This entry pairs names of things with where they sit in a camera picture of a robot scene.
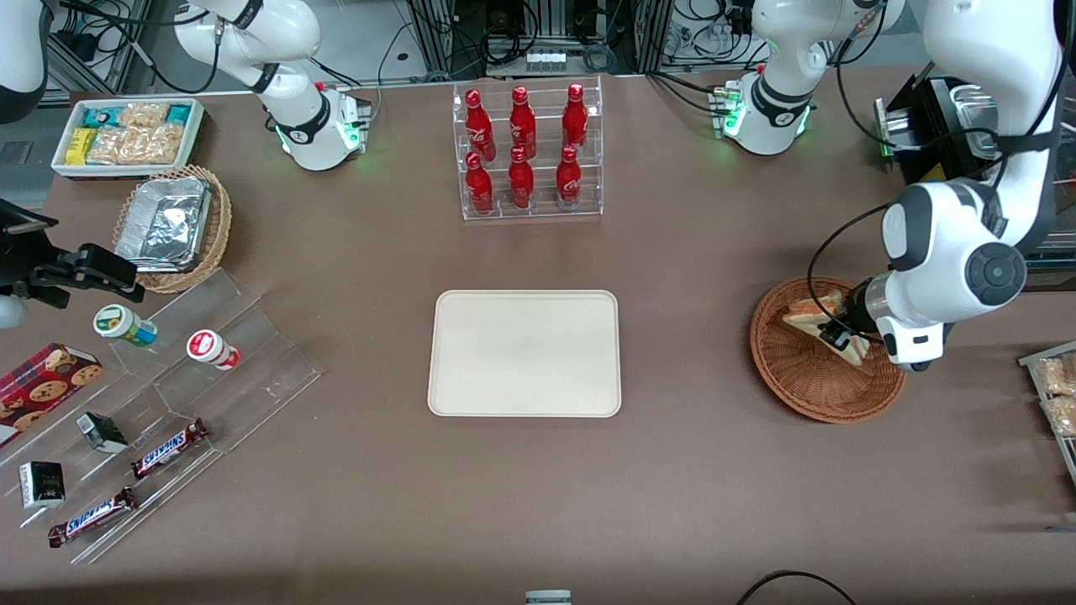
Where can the triangular sandwich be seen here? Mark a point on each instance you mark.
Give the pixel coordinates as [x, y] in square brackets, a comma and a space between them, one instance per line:
[811, 313]

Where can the teal snack packet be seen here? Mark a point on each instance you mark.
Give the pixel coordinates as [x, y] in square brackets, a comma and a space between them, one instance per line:
[179, 113]
[101, 116]

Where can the red lid yogurt cup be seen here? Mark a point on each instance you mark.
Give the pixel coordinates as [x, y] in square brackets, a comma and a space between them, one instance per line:
[210, 347]

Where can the red tartan cookie box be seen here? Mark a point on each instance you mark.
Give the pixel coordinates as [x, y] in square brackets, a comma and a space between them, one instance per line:
[42, 391]

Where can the red cola bottle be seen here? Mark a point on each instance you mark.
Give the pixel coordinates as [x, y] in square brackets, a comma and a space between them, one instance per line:
[479, 189]
[569, 181]
[521, 185]
[522, 124]
[575, 122]
[479, 126]

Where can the clear acrylic bottle rack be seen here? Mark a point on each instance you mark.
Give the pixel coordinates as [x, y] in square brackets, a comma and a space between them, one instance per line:
[542, 206]

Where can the small clear cracker bag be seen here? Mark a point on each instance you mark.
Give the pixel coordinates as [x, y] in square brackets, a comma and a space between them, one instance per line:
[143, 115]

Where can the light tan wicker basket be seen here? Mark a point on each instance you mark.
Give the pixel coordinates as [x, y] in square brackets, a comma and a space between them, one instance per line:
[220, 227]

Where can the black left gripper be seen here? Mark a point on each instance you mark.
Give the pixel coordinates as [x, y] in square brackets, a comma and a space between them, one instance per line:
[856, 308]

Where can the small grey box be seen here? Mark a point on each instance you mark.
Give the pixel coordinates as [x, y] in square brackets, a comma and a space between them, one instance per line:
[548, 597]

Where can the black countertop cooking machine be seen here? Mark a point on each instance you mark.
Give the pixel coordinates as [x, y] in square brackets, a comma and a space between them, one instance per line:
[933, 139]

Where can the cream rectangular tray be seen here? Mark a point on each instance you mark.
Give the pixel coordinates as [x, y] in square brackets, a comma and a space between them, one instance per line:
[525, 353]

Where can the white rectangular snack bin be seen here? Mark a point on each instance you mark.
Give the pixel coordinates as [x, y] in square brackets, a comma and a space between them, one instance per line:
[63, 164]

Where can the white power strip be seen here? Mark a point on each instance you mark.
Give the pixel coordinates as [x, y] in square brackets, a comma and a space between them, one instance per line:
[546, 60]

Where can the brown round wicker basket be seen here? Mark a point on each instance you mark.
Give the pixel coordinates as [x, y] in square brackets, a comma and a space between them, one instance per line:
[790, 386]

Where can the small black carton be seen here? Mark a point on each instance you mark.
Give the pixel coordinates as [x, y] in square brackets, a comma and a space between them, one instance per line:
[101, 431]
[42, 485]

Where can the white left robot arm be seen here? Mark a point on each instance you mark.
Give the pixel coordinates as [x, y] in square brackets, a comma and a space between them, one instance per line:
[950, 244]

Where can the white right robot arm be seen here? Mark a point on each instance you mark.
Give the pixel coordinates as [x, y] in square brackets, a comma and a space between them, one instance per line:
[294, 34]

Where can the brown Snickers bar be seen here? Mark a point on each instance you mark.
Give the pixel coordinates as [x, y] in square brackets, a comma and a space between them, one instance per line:
[92, 517]
[168, 448]

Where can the clear acrylic stepped shelf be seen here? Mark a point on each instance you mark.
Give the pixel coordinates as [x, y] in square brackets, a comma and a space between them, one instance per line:
[261, 370]

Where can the aluminium foil container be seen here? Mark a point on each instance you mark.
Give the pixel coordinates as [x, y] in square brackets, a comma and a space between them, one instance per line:
[164, 223]

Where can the green lid yogurt cup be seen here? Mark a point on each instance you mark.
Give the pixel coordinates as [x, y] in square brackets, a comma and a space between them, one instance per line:
[122, 323]

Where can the grey metal tray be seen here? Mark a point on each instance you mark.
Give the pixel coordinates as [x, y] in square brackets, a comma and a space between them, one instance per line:
[1068, 458]

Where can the large clear cracker bag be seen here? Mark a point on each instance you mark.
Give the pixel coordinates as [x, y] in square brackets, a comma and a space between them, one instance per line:
[134, 145]

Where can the yellow snack packet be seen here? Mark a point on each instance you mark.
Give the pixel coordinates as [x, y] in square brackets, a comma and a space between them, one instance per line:
[80, 147]

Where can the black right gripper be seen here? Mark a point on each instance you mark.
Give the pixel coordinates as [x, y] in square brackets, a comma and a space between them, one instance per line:
[32, 275]

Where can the steel pan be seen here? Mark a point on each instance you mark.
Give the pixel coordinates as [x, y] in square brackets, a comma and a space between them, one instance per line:
[975, 109]

